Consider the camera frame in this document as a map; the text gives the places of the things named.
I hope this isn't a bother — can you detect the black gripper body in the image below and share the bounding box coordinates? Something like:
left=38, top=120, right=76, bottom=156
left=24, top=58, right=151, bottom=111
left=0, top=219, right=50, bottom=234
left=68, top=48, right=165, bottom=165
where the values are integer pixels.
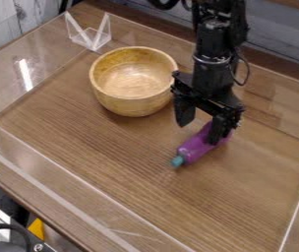
left=170, top=55, right=246, bottom=129

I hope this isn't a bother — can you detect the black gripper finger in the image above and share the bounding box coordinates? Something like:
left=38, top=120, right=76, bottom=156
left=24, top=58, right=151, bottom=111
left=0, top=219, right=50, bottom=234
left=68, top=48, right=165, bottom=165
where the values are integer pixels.
left=174, top=95, right=195, bottom=127
left=207, top=113, right=238, bottom=146

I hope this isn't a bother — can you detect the purple toy eggplant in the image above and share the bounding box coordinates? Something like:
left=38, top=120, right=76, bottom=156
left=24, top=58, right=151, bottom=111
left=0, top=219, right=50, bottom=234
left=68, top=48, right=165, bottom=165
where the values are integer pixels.
left=171, top=121, right=231, bottom=168

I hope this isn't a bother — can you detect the brown wooden bowl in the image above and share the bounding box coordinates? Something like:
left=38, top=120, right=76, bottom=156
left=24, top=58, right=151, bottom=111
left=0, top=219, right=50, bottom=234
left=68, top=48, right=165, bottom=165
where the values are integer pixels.
left=90, top=46, right=179, bottom=117

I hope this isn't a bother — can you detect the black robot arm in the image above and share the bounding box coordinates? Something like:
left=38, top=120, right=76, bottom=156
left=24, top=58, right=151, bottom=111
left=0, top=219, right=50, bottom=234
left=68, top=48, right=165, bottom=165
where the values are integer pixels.
left=147, top=0, right=250, bottom=146

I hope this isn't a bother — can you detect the clear acrylic back barrier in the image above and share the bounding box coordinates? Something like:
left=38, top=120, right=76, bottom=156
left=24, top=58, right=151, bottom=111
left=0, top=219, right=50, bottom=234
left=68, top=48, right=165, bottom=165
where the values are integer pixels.
left=112, top=15, right=299, bottom=139

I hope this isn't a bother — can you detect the clear acrylic barrier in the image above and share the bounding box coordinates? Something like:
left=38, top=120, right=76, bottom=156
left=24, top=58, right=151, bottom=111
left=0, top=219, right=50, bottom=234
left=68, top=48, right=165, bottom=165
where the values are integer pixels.
left=112, top=15, right=299, bottom=139
left=0, top=127, right=194, bottom=252

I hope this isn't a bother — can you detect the clear acrylic front barrier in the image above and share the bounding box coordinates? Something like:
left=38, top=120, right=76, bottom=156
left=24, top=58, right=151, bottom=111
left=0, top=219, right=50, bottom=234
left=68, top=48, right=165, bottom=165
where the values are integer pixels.
left=0, top=127, right=194, bottom=252

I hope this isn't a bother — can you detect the yellow black device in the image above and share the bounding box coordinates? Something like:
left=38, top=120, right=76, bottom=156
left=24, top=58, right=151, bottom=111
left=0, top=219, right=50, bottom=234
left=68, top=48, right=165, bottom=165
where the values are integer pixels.
left=7, top=218, right=59, bottom=252

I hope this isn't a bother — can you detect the clear acrylic corner bracket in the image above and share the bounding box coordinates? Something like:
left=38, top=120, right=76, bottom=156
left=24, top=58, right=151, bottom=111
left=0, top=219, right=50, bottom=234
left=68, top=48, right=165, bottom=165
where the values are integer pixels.
left=64, top=12, right=112, bottom=51

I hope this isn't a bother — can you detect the black cable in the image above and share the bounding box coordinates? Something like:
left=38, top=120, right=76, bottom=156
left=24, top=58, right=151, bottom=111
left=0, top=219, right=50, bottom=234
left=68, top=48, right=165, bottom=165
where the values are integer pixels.
left=0, top=222, right=31, bottom=252

